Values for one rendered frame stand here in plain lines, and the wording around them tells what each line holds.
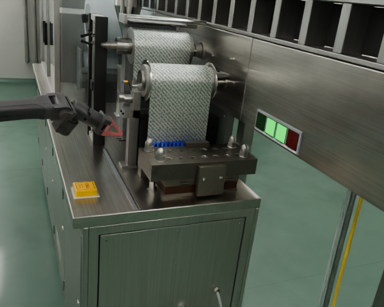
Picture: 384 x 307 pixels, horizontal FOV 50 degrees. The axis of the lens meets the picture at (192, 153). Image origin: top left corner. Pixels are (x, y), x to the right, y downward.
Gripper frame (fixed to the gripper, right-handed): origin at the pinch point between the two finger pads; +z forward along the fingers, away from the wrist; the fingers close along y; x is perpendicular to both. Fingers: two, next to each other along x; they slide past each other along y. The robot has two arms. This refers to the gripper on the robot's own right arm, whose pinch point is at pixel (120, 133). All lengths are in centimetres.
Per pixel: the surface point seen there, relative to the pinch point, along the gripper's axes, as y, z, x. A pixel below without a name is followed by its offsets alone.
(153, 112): 0.5, 6.0, 12.6
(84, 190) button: 13.0, -4.8, -20.0
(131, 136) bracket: -7.7, 7.7, 0.0
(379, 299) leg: 73, 63, 7
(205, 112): 0.7, 23.9, 23.2
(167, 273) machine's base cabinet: 25, 33, -31
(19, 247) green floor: -98, 25, -109
